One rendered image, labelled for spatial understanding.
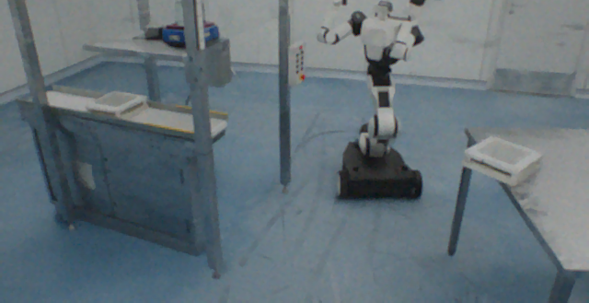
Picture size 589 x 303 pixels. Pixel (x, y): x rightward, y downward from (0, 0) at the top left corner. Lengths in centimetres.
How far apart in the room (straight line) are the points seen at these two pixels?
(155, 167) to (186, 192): 22
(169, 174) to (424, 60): 398
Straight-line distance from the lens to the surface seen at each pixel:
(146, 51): 215
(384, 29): 301
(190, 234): 266
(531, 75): 597
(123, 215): 295
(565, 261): 166
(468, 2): 566
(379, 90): 313
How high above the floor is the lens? 175
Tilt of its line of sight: 25 degrees down
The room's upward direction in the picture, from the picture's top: straight up
